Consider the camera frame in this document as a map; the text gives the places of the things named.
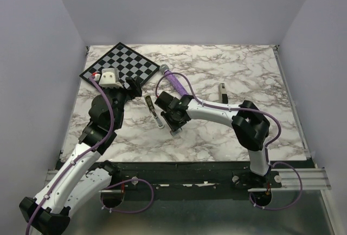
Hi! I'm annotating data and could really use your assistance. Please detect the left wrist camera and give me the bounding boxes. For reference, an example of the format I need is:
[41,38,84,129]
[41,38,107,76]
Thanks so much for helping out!
[99,68,123,88]

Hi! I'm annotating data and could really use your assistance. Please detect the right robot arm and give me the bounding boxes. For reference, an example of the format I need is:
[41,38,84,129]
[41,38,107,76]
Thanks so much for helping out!
[155,91,270,187]

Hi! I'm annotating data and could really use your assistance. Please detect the purple glitter microphone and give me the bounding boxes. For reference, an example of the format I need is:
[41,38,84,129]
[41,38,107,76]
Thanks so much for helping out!
[159,64,188,96]

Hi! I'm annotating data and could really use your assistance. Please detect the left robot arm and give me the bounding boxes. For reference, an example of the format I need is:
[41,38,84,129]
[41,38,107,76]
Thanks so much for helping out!
[20,74,142,234]

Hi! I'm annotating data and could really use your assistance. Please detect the aluminium frame rail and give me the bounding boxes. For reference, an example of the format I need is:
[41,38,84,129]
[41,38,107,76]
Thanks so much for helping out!
[31,168,333,235]

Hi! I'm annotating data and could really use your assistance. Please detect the black grey chessboard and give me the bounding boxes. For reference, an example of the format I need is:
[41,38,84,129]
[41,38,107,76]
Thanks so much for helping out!
[80,42,159,89]

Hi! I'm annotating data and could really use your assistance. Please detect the grey staple strips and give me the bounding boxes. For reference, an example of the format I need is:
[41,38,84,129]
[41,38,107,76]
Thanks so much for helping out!
[170,128,182,136]

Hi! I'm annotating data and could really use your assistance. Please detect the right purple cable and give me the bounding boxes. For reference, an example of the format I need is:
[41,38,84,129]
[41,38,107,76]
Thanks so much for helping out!
[156,71,304,211]

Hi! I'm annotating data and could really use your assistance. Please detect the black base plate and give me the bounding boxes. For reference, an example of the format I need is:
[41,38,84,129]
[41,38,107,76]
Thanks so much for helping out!
[55,160,282,203]

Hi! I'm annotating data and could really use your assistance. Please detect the grey green stapler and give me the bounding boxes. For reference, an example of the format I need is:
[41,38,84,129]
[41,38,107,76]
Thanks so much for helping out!
[144,94,164,129]

